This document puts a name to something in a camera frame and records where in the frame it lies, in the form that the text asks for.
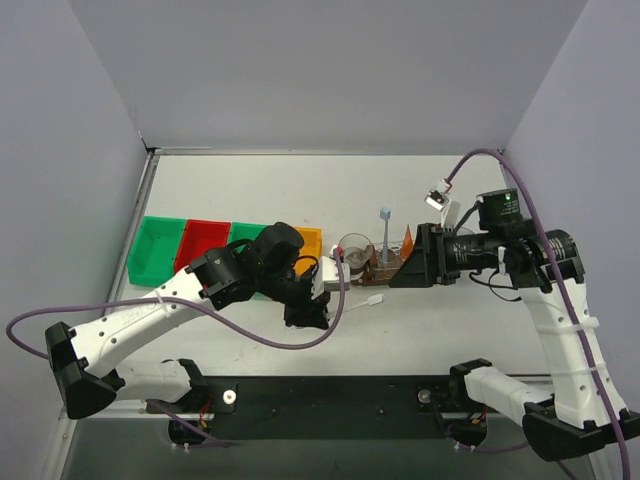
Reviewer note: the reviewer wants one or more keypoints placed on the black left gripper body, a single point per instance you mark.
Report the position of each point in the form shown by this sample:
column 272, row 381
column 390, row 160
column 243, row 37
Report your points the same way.
column 304, row 310

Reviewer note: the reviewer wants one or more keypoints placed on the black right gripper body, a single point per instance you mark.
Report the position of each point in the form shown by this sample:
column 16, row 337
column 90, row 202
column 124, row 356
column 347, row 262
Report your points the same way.
column 437, row 255

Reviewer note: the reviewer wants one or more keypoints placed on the orange toothpaste box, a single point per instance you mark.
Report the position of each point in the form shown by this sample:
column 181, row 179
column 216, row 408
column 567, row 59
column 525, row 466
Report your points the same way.
column 407, row 244

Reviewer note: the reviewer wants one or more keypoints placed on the white toothbrush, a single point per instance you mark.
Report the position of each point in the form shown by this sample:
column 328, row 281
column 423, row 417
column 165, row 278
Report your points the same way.
column 369, row 302
column 385, row 214

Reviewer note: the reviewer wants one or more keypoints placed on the clear glass cup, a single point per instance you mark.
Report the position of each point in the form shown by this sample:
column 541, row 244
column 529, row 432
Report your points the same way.
column 357, row 251

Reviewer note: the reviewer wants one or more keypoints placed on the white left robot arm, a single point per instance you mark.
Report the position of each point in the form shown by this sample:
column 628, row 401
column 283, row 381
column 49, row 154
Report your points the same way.
column 91, row 362

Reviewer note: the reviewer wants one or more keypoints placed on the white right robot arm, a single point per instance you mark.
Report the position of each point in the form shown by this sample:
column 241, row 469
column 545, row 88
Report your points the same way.
column 584, row 412

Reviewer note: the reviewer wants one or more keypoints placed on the dark wooden oval tray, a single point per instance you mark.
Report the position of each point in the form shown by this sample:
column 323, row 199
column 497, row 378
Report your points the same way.
column 375, row 275

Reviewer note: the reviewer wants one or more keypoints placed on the green bin with cups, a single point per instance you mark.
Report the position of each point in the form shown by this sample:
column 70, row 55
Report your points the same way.
column 244, row 231

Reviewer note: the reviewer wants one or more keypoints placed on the yellow bin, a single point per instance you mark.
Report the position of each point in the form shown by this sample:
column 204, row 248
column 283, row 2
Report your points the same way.
column 311, row 250

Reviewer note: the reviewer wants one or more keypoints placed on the red bin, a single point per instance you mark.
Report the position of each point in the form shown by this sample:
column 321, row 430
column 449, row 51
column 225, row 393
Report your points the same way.
column 198, row 237

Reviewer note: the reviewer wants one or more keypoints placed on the green bin with toothbrushes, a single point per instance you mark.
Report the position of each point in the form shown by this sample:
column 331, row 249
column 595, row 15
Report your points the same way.
column 151, row 259

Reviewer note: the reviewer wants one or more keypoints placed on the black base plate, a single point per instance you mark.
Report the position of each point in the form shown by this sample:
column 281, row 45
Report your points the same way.
column 412, row 407

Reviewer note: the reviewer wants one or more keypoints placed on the aluminium frame rail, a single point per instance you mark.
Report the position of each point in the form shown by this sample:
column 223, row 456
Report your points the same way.
column 128, row 410

